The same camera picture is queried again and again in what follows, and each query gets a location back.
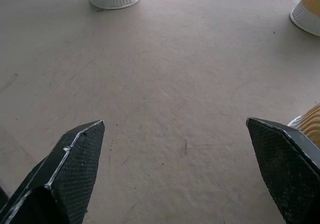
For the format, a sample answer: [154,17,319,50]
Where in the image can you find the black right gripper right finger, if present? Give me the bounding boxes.
[246,117,320,224]

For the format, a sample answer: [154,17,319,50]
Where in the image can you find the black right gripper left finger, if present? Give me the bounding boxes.
[0,120,106,224]

